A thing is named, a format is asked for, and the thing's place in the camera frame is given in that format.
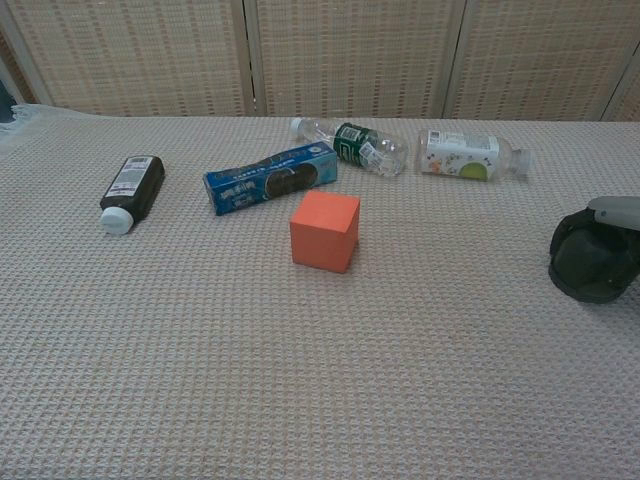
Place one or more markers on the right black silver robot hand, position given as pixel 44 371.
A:
pixel 617 210

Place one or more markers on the clear bottle white lime label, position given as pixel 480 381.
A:
pixel 460 155

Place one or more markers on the clear water bottle green label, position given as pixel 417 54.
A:
pixel 352 145

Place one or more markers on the orange cube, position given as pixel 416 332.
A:
pixel 322 235

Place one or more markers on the bamboo folding screen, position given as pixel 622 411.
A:
pixel 350 55

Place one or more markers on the blue cookie box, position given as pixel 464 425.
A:
pixel 270 177

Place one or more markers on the beige waffle fringed tablecloth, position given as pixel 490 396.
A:
pixel 300 360

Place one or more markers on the dark brown bottle white cap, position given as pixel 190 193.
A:
pixel 132 185

